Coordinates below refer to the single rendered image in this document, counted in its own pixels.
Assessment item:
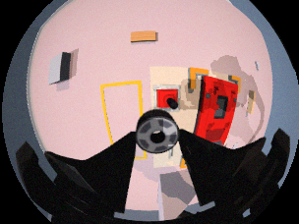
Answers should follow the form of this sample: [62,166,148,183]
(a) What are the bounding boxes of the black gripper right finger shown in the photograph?
[178,128,267,206]

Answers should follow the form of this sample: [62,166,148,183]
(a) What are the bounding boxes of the orange flat bar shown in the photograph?
[130,30,156,42]

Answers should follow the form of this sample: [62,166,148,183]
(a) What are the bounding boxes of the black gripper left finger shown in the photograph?
[44,132,137,214]

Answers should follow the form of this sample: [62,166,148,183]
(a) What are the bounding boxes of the yellow rectangular outline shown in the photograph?
[101,81,147,159]

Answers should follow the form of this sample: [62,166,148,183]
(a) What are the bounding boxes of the tan rectangular block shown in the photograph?
[247,89,256,115]

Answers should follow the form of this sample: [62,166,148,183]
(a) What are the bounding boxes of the grey mottled wheel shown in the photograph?
[135,109,180,154]

